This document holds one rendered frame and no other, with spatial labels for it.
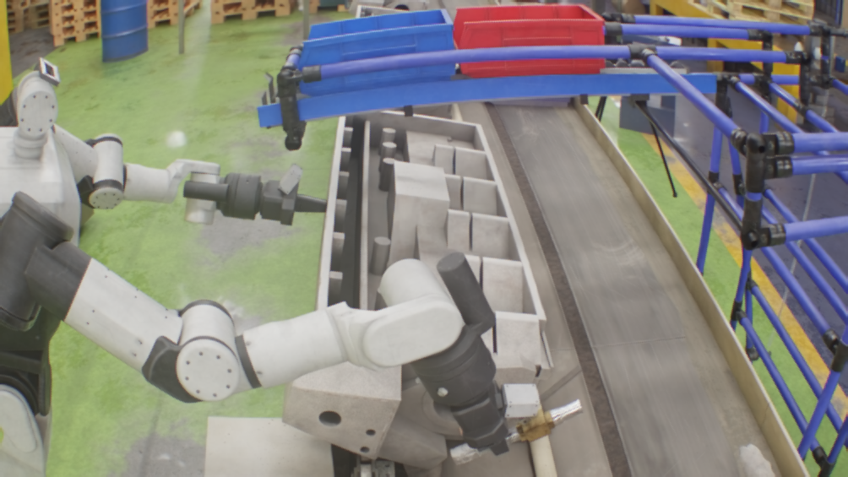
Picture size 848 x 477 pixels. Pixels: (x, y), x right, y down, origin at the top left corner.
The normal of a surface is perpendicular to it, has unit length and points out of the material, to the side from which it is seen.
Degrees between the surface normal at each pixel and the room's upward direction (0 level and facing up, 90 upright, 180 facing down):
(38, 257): 65
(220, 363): 81
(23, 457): 90
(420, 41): 92
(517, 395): 5
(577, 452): 0
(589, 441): 0
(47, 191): 50
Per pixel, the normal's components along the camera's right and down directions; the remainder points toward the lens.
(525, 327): 0.18, -0.66
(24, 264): 0.65, 0.19
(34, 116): 0.54, 0.49
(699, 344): -0.01, -0.88
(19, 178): 0.29, -0.87
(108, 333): 0.24, 0.32
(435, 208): 0.15, -0.29
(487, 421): 0.05, 0.47
